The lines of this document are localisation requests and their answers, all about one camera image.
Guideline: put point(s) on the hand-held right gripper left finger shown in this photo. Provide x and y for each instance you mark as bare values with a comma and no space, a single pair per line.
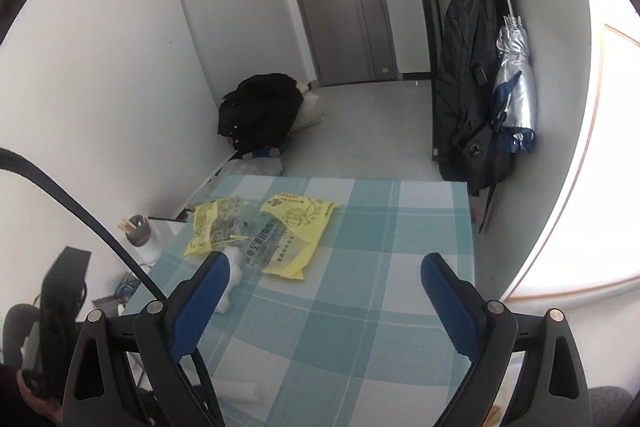
195,307

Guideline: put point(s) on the yellow plastic packet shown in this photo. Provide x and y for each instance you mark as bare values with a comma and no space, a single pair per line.
215,227
295,227

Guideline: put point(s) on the grey cup with sticks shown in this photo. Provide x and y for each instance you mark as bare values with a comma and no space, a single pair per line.
136,232

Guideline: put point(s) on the blue item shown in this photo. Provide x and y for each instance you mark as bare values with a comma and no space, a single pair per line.
267,152

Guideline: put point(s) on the clear plastic bag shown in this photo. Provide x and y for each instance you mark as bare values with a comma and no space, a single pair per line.
250,168

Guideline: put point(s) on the beige bag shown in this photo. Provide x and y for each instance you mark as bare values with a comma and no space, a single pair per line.
311,107

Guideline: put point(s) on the black bag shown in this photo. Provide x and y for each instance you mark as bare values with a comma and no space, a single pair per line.
260,107

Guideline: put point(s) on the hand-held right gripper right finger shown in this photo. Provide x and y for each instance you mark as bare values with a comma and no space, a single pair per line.
447,302

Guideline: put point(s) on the white wardrobe with gold trim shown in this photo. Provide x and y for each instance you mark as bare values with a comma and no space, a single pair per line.
600,157

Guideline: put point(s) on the silver folding umbrella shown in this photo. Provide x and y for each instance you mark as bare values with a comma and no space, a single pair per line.
515,87

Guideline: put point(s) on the blue checkered tablecloth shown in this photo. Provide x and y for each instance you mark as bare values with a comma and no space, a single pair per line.
360,267

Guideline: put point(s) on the black hanging backpack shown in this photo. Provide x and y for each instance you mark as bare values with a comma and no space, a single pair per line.
465,82

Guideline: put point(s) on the black pen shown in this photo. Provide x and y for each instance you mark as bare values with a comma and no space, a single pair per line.
170,218

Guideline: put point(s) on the white small bottle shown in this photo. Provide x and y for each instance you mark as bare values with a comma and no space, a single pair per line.
234,272

